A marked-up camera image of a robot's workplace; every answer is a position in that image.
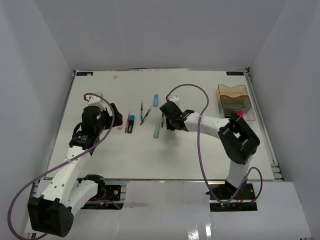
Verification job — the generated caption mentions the blue cap black highlighter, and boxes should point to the blue cap black highlighter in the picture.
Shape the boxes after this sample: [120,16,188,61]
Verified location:
[127,115,135,134]

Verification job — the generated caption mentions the green correction tape case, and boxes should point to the green correction tape case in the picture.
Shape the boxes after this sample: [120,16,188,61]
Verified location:
[153,123,161,139]

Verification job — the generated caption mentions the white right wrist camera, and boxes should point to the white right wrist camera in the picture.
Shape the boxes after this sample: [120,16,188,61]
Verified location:
[169,95,180,103]

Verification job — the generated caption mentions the purple gel pen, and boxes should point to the purple gel pen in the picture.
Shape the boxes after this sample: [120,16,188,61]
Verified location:
[140,106,152,126]

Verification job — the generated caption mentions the red gel pen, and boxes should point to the red gel pen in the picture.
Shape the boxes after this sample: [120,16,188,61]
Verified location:
[124,110,131,133]

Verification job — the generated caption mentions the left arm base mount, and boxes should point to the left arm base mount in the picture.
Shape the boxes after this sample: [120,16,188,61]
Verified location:
[81,185,124,210]

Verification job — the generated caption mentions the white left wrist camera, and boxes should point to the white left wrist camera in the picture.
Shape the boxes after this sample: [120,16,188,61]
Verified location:
[86,95,106,111]

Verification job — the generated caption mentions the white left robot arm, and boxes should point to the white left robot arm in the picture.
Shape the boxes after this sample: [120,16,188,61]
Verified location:
[27,103,123,238]

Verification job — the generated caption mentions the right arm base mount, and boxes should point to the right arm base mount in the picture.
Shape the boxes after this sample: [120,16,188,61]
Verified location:
[204,181,258,213]

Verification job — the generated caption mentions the black gel pen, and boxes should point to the black gel pen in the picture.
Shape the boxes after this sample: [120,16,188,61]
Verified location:
[160,113,165,128]

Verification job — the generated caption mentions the pink cap black highlighter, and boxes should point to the pink cap black highlighter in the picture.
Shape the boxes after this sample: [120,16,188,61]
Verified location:
[224,112,244,119]

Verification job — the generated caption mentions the transparent tiered organizer container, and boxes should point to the transparent tiered organizer container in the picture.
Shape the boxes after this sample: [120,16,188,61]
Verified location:
[216,84,256,123]

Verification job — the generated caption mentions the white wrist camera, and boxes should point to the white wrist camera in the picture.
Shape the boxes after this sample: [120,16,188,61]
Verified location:
[169,95,180,103]
[86,95,106,111]

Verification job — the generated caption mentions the green gel pen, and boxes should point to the green gel pen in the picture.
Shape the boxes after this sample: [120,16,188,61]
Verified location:
[140,99,144,121]

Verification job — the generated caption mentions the blue correction tape case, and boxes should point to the blue correction tape case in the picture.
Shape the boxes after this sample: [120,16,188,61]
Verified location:
[153,94,159,107]

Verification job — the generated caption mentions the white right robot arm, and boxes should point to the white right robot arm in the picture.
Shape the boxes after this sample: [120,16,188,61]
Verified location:
[160,100,260,200]

